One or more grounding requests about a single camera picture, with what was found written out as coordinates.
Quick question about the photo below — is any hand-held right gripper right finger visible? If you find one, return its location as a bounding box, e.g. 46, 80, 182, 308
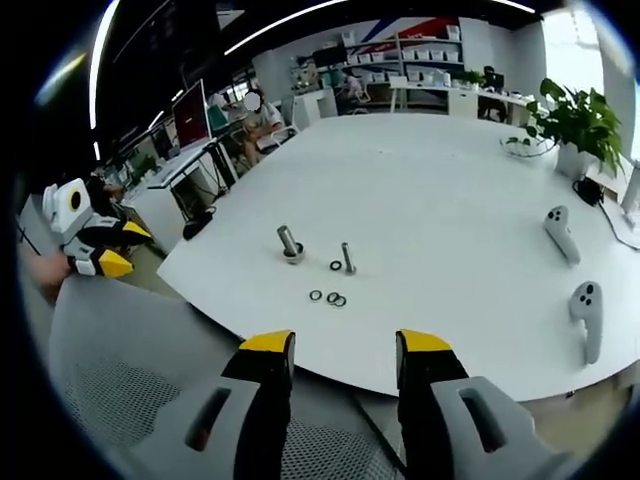
394, 328, 576, 480

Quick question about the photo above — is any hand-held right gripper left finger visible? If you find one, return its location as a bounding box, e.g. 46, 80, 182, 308
124, 328, 299, 480

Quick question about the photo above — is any large steel threaded stud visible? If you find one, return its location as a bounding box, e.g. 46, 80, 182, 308
277, 225, 307, 266

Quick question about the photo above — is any grey mesh chair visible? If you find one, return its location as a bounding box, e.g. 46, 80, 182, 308
49, 274, 401, 480

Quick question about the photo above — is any white office desk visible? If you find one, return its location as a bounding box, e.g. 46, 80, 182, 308
147, 137, 241, 221

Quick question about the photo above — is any large white-framed monitor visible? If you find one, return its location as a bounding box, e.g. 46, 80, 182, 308
171, 79, 211, 151

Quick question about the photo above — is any curved ceiling light strip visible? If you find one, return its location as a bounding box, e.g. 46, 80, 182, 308
223, 0, 536, 55
88, 0, 121, 161

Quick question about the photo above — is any grey handheld controller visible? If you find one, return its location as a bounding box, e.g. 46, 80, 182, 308
543, 205, 582, 265
568, 281, 604, 365

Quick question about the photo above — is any white office chair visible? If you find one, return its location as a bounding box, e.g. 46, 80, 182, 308
259, 94, 301, 151

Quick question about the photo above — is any white cabinet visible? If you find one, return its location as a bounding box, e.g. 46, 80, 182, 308
294, 92, 336, 126

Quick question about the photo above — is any black power adapter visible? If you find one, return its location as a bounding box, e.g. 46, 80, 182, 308
574, 177, 604, 206

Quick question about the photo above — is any white plant pot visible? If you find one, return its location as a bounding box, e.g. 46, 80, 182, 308
555, 142, 599, 179

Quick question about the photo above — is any small black monitor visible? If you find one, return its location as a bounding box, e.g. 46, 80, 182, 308
312, 45, 347, 69

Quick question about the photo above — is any long white desk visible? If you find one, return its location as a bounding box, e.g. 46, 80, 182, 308
389, 82, 541, 121

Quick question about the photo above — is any green leafy plant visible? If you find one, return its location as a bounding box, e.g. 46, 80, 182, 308
524, 77, 626, 176

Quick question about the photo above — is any shelf unit with white bins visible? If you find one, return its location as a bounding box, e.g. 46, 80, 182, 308
342, 29, 466, 84

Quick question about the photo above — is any black adapter cable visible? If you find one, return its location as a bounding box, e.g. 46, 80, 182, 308
597, 199, 640, 251

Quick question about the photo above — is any wire basket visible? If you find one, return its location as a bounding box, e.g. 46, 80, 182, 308
501, 135, 556, 157

